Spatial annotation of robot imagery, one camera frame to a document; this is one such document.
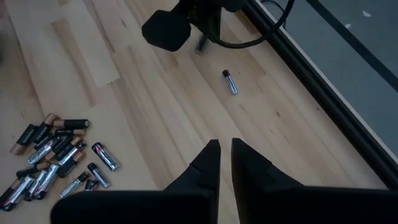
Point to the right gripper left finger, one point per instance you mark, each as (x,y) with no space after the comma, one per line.
(186,205)

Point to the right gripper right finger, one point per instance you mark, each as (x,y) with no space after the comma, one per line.
(280,205)

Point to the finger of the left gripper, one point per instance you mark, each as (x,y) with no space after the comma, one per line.
(214,28)

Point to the silver black Energizer battery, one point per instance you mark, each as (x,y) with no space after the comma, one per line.
(70,155)
(105,156)
(42,152)
(73,185)
(48,179)
(99,175)
(230,83)
(35,186)
(91,184)
(18,191)

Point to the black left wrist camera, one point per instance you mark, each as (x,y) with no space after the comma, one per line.
(166,31)

